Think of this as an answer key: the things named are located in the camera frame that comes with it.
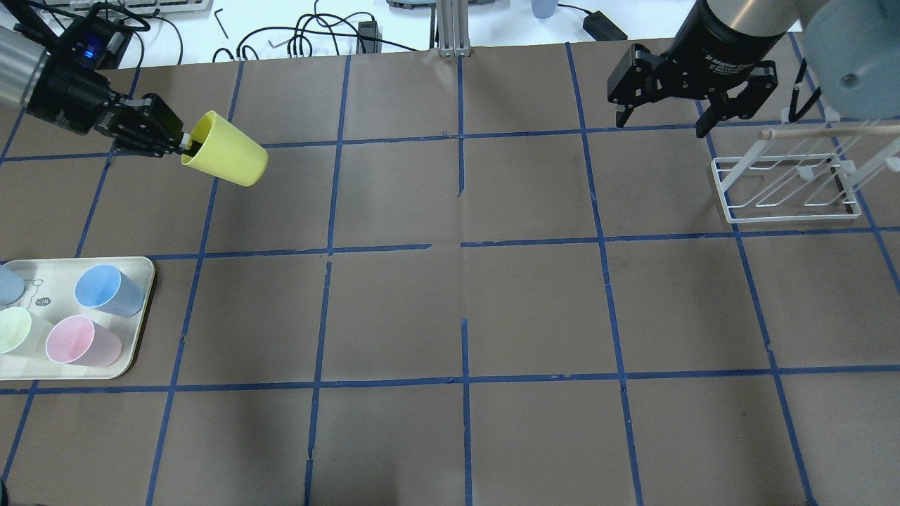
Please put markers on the aluminium frame post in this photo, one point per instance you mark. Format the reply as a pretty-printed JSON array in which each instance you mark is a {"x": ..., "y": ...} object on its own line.
[{"x": 452, "y": 20}]

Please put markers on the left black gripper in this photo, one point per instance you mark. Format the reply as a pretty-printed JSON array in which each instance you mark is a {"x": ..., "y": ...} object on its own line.
[{"x": 65, "y": 100}]

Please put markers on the pink cup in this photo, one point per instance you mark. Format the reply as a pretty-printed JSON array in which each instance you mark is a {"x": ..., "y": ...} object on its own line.
[{"x": 78, "y": 340}]

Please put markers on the white wire cup rack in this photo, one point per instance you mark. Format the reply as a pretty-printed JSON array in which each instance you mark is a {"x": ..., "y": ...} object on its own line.
[{"x": 804, "y": 174}]

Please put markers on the cream plastic tray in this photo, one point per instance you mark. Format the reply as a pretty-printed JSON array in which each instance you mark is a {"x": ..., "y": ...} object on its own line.
[{"x": 50, "y": 294}]

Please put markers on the grey blue cup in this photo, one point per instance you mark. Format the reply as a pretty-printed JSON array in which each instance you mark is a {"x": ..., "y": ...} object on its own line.
[{"x": 13, "y": 286}]

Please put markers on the pale green cup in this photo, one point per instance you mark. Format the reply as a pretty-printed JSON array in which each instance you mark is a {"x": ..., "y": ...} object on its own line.
[{"x": 23, "y": 333}]

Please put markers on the blue cup on desk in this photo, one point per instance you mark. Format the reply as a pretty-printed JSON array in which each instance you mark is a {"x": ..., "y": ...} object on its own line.
[{"x": 543, "y": 9}]

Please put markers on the black power adapter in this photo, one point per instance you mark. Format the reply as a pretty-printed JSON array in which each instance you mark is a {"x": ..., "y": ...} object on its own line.
[{"x": 601, "y": 28}]

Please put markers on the yellow cup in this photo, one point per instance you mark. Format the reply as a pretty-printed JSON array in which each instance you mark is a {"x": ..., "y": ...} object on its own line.
[{"x": 218, "y": 148}]

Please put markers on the blue cup on tray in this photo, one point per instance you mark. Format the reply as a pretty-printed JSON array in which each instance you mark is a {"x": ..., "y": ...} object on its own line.
[{"x": 107, "y": 289}]

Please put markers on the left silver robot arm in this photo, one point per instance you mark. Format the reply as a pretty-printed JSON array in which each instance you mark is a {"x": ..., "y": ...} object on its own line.
[{"x": 26, "y": 45}]

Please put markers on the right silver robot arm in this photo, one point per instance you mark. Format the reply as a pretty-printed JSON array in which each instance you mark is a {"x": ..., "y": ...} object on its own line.
[{"x": 851, "y": 46}]

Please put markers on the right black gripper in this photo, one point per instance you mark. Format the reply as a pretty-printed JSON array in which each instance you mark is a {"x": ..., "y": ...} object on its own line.
[{"x": 711, "y": 53}]

